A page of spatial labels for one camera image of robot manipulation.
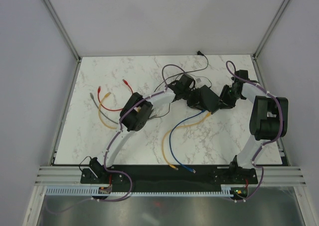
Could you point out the black network switch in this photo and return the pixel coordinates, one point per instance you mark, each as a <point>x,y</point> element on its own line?
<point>211,99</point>

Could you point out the aluminium frame rail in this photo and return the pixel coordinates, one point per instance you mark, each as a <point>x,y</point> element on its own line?
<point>70,176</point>

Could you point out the aluminium corner post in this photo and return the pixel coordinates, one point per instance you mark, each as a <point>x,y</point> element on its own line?
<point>274,22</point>
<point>57,21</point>

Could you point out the left aluminium corner post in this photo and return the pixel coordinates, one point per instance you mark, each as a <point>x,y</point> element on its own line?
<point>57,21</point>

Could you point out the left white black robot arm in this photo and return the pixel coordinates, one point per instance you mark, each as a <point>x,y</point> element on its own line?
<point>134,116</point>

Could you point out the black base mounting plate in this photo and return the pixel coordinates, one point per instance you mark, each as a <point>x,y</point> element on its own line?
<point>162,178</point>

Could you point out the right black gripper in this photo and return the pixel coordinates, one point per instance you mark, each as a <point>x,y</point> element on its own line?
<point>227,104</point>

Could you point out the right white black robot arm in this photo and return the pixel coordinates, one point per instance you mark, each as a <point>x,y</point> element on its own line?
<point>268,123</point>

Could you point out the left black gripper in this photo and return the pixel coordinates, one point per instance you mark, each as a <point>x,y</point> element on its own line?
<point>197,100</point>

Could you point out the right aluminium corner post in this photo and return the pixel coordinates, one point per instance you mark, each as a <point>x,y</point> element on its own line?
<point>274,22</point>

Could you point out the white slotted cable duct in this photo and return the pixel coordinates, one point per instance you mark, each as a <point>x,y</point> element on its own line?
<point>99,191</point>

